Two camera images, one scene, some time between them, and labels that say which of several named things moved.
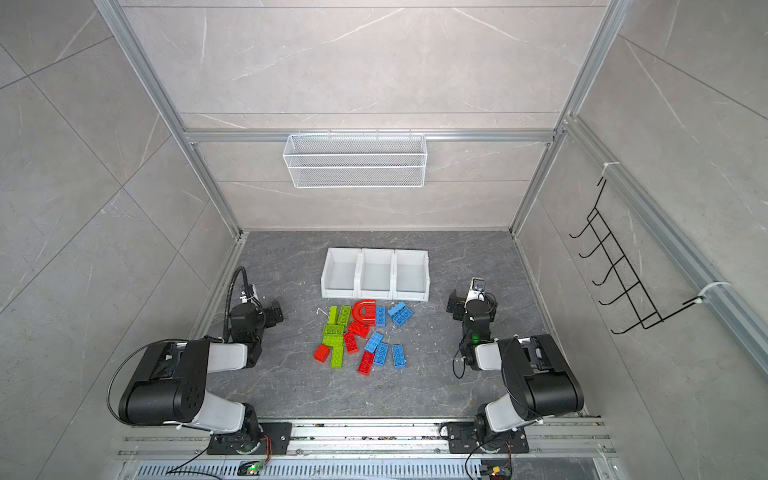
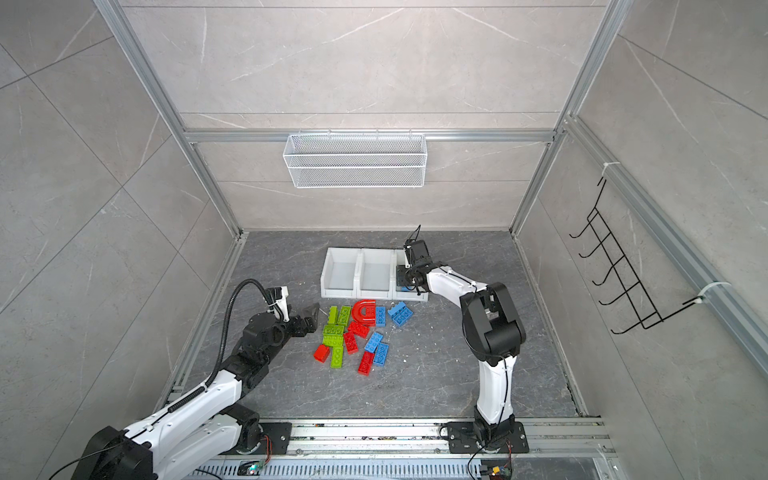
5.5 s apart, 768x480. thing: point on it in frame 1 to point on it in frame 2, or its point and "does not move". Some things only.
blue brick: (373, 342) does not move
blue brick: (381, 316) does not move
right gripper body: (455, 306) to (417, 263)
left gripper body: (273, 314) to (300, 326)
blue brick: (381, 354) does not move
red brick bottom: (365, 363) does not move
